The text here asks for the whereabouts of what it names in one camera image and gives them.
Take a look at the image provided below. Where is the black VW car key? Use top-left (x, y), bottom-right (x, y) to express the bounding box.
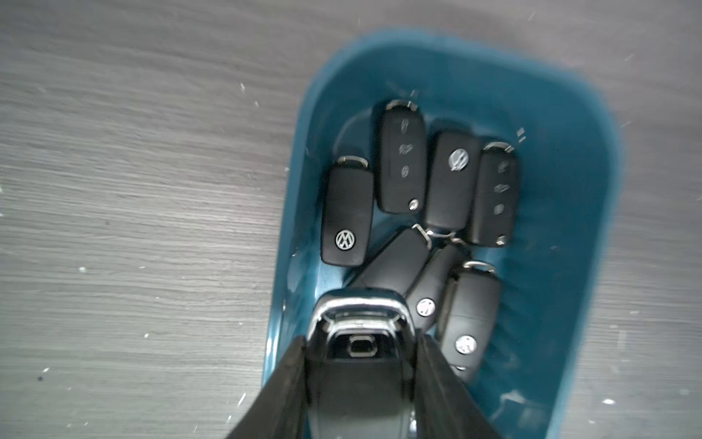
top-left (423, 131), bottom-right (483, 232)

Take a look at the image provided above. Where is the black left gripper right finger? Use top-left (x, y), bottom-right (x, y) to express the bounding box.
top-left (414, 332), bottom-right (499, 439)

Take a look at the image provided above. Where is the teal plastic storage box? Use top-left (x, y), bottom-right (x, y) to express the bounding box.
top-left (263, 27), bottom-right (622, 438)

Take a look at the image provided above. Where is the black Audi car key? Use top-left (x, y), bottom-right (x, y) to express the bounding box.
top-left (347, 224), bottom-right (433, 296)

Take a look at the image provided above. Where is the silver black BMW key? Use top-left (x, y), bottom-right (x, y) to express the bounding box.
top-left (305, 288), bottom-right (417, 438)

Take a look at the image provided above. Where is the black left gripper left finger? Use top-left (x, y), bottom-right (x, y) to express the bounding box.
top-left (226, 336), bottom-right (306, 439)

